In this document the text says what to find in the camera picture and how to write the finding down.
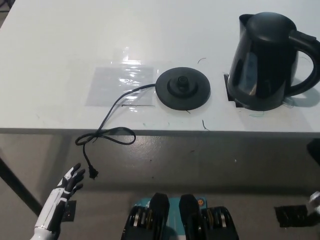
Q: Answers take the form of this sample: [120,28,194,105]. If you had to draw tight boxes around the black tape patch on table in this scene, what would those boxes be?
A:
[223,73,247,109]

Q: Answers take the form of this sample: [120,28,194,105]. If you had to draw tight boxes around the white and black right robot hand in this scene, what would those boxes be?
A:
[308,190,320,216]

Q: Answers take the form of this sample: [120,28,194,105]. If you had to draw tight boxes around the round black kettle base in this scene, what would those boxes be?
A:
[155,66,212,111]

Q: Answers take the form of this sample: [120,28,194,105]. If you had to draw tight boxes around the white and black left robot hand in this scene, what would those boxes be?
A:
[34,162,86,233]

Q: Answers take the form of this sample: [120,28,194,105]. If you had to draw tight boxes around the black power cord with plug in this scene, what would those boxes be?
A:
[75,83,159,180]

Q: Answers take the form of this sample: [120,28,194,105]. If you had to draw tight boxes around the clear plastic sheet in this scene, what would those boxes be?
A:
[84,46,173,108]

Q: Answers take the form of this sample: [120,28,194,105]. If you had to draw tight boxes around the black electric kettle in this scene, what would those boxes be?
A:
[226,12,320,112]

